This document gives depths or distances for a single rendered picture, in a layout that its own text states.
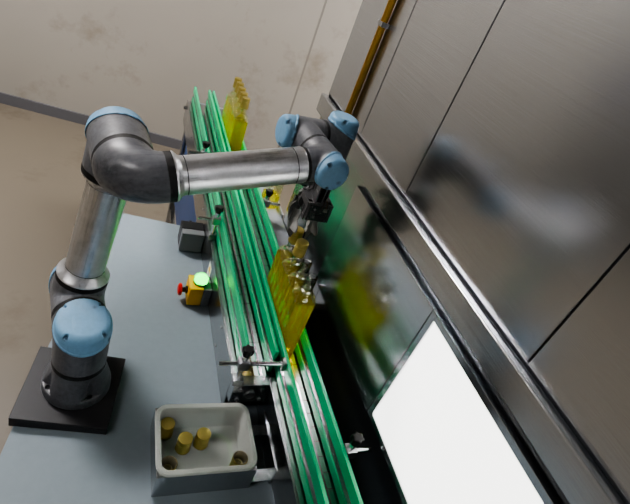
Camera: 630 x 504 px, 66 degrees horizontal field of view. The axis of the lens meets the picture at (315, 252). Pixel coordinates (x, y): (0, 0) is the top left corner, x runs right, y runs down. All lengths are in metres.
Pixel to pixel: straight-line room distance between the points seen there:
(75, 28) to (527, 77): 3.46
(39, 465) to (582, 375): 1.06
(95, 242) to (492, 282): 0.81
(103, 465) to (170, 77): 3.16
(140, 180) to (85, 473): 0.66
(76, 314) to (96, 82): 3.09
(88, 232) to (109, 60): 2.99
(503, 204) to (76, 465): 1.03
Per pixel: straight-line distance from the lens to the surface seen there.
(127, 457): 1.27
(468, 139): 1.03
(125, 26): 3.95
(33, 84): 4.28
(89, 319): 1.16
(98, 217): 1.10
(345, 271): 1.31
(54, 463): 1.26
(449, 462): 0.98
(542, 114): 0.91
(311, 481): 1.12
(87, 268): 1.19
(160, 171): 0.90
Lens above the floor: 1.85
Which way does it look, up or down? 33 degrees down
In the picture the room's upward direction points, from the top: 23 degrees clockwise
